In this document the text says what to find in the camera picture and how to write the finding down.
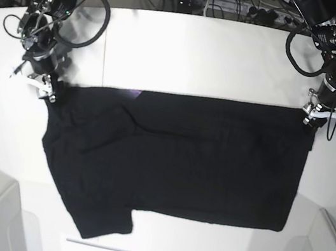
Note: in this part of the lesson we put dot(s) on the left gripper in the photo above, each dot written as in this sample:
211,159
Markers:
321,105

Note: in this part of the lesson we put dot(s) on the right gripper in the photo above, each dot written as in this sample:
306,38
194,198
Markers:
44,76

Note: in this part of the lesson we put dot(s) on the black T-shirt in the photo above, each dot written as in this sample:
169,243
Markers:
113,151

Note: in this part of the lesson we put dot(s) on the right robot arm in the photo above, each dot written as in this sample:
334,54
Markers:
38,31

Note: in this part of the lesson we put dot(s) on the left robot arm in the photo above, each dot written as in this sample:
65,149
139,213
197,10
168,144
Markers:
319,18

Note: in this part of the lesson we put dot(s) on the white power strip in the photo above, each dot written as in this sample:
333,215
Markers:
246,12

